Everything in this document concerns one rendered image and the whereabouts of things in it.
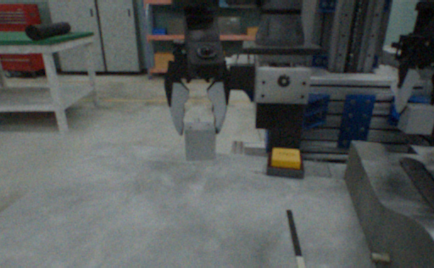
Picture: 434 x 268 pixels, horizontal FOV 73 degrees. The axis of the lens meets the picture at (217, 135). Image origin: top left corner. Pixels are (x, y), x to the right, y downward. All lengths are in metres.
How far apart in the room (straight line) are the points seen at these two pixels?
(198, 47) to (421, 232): 0.32
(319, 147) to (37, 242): 0.81
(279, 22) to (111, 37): 5.05
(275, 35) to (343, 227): 0.57
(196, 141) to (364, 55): 0.76
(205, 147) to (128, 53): 5.32
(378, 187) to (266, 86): 0.41
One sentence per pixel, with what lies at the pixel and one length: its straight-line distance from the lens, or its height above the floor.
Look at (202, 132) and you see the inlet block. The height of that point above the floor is 0.95.
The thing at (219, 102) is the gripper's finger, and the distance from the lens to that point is 0.48.
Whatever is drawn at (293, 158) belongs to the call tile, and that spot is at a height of 0.84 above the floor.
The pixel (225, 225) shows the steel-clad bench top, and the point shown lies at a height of 0.80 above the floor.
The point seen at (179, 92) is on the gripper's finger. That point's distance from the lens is 0.47.
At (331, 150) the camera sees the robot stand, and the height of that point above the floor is 0.71.
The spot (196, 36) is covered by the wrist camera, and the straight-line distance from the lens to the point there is 0.41.
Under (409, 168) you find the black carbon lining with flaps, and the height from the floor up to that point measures 0.88.
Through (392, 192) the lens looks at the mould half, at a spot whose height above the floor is 0.88.
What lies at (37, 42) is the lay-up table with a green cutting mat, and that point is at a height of 0.88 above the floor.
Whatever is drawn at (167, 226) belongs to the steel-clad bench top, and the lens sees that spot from 0.52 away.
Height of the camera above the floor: 1.13
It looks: 23 degrees down
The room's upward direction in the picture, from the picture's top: straight up
